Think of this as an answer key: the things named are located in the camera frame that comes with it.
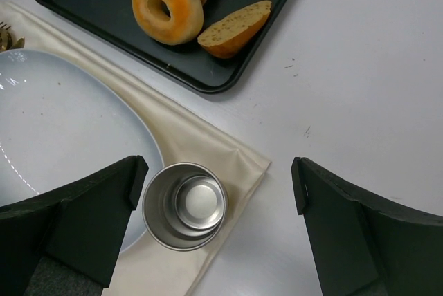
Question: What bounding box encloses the small bread loaf half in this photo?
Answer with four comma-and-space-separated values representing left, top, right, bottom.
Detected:
197, 0, 272, 59

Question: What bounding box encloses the black baking tray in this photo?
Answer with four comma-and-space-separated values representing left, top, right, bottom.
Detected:
36, 0, 287, 94

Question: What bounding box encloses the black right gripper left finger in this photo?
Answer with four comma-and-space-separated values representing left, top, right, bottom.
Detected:
1, 156, 149, 295

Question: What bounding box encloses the light blue oval plate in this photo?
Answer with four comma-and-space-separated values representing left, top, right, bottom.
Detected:
0, 48, 165, 249

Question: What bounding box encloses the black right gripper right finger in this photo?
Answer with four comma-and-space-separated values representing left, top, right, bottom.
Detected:
291, 157, 442, 295

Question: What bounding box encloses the gold fork green handle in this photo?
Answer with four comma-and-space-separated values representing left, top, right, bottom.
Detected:
1, 21, 25, 52

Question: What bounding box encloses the stainless steel cup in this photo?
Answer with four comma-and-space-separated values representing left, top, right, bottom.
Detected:
143, 162, 228, 252

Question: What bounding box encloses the orange glazed donut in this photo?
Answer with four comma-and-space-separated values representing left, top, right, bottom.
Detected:
131, 0, 204, 46

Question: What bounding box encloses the beige cloth placemat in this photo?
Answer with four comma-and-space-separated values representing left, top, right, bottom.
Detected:
1, 2, 270, 295

